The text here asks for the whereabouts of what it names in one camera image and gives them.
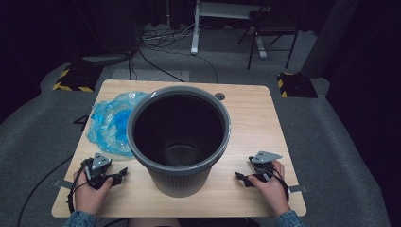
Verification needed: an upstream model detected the grey flat floor board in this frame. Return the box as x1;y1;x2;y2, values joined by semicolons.
82;52;131;67

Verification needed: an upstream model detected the black metal chair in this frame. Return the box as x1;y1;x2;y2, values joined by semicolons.
237;4;301;70

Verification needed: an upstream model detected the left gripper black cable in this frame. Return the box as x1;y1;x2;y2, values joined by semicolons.
65;162;89;216

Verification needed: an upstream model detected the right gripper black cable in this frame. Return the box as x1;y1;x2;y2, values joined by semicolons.
263;166;291;203

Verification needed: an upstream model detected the long black floor cable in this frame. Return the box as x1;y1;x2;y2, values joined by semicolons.
17;154;74;227

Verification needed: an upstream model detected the white desk frame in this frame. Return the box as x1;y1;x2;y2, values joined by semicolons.
190;0;272;61

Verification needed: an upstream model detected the person's left hand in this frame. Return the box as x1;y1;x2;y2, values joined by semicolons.
74;169;114;214

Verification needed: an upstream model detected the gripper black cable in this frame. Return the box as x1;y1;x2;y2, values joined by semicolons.
263;166;291;203
65;162;89;216

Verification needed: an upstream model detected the person's right hand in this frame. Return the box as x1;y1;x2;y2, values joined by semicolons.
247;160;291;218

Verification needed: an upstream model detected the blue plastic trash bag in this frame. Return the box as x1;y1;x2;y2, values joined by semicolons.
86;91;149;159

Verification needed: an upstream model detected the bundle of floor cables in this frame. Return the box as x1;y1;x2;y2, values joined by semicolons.
138;20;202;50

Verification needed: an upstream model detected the grey padded column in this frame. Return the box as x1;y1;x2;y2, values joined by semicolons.
299;0;360;79

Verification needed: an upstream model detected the yellow black striped block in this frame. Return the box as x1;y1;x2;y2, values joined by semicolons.
276;71;319;98
51;64;105;94

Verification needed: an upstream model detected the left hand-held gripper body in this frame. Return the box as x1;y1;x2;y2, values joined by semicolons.
80;152;114;191

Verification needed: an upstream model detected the grey plastic bin ring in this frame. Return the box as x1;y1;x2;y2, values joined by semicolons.
126;85;232;176

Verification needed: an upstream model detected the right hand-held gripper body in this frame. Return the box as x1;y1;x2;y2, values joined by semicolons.
249;150;283;183

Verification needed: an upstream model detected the grey tape strip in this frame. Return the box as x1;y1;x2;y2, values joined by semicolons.
288;185;309;194
53;179;76;190

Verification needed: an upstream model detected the dark grey ribbed trash bin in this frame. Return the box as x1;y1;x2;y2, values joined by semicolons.
131;93;228;199

